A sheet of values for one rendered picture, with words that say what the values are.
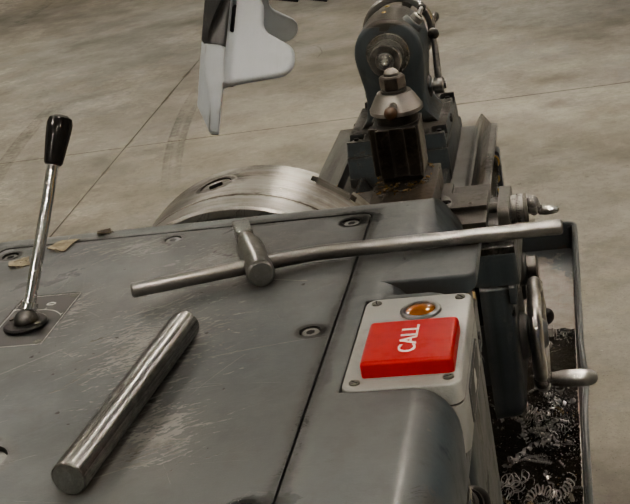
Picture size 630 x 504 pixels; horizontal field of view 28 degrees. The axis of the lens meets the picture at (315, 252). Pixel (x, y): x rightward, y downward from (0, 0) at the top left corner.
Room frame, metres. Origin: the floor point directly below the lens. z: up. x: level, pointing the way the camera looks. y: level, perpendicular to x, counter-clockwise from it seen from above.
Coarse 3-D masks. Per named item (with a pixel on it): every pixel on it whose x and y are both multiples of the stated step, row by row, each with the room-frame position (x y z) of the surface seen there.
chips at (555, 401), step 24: (528, 360) 2.04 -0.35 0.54; (552, 360) 2.02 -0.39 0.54; (528, 384) 1.95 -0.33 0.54; (528, 408) 1.80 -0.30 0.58; (552, 408) 1.81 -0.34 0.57; (576, 408) 1.84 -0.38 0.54; (504, 432) 1.80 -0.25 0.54; (528, 432) 1.77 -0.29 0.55; (552, 432) 1.76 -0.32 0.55; (576, 432) 1.76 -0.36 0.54; (504, 456) 1.73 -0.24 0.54; (528, 456) 1.69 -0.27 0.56; (552, 456) 1.71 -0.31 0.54; (576, 456) 1.69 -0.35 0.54; (504, 480) 1.66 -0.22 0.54; (528, 480) 1.65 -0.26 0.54; (552, 480) 1.64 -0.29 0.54; (576, 480) 1.63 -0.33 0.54
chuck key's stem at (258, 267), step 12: (240, 228) 0.98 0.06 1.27; (240, 240) 0.95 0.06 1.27; (252, 240) 0.94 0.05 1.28; (240, 252) 0.93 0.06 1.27; (252, 252) 0.91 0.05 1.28; (264, 252) 0.92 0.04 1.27; (252, 264) 0.89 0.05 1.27; (264, 264) 0.89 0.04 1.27; (252, 276) 0.89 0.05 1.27; (264, 276) 0.89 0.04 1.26
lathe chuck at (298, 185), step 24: (240, 168) 1.27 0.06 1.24; (264, 168) 1.26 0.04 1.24; (288, 168) 1.26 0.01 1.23; (192, 192) 1.25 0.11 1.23; (216, 192) 1.20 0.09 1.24; (240, 192) 1.19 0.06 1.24; (264, 192) 1.18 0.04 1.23; (288, 192) 1.19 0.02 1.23; (312, 192) 1.20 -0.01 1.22; (168, 216) 1.20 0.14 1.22
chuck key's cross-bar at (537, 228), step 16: (512, 224) 0.90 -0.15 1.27; (528, 224) 0.90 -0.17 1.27; (544, 224) 0.89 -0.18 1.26; (560, 224) 0.89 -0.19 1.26; (368, 240) 0.91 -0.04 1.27; (384, 240) 0.91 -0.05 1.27; (400, 240) 0.91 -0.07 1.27; (416, 240) 0.90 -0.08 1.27; (432, 240) 0.90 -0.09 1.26; (448, 240) 0.90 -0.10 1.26; (464, 240) 0.90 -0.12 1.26; (480, 240) 0.90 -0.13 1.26; (496, 240) 0.90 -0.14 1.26; (272, 256) 0.91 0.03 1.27; (288, 256) 0.91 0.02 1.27; (304, 256) 0.91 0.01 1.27; (320, 256) 0.91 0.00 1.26; (336, 256) 0.91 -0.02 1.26; (352, 256) 0.91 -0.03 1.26; (192, 272) 0.91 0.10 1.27; (208, 272) 0.91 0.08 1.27; (224, 272) 0.91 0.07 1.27; (240, 272) 0.91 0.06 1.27; (144, 288) 0.90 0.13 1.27; (160, 288) 0.90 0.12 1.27; (176, 288) 0.90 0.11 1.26
